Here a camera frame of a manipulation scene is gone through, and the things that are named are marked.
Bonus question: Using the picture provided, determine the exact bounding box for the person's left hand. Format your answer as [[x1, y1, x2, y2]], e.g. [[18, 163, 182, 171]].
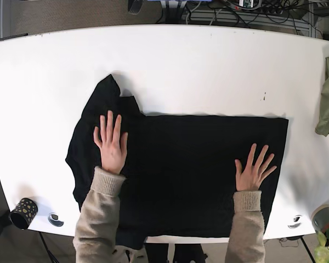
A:
[[93, 111, 128, 175]]

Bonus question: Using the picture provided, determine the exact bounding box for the right beige sweater forearm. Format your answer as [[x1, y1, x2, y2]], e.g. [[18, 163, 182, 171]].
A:
[[225, 191, 265, 262]]

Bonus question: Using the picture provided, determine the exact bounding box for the left table cable grommet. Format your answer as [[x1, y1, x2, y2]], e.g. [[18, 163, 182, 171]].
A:
[[48, 213, 64, 227]]

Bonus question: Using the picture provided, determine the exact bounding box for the person's right hand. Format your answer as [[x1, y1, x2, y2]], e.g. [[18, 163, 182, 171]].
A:
[[235, 144, 277, 191]]

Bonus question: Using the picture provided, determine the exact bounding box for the green potted plant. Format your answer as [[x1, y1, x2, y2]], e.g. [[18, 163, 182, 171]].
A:
[[314, 229, 329, 263]]

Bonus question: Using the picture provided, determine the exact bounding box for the grey tape roll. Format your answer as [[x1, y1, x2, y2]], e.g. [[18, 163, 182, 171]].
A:
[[311, 204, 329, 233]]

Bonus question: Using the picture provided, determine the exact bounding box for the left beige sweater forearm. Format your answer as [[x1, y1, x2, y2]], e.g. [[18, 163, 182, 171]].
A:
[[73, 167, 125, 262]]

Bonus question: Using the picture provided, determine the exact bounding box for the right table cable grommet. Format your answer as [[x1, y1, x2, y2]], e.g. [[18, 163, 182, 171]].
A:
[[287, 215, 303, 230]]

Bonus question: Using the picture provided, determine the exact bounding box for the table cable grommet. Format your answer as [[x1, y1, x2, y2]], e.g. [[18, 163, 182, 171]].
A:
[[48, 213, 64, 227], [287, 215, 303, 230]]

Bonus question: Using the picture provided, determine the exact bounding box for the black gold-dotted cup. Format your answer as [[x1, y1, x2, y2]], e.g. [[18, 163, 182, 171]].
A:
[[9, 198, 38, 230]]

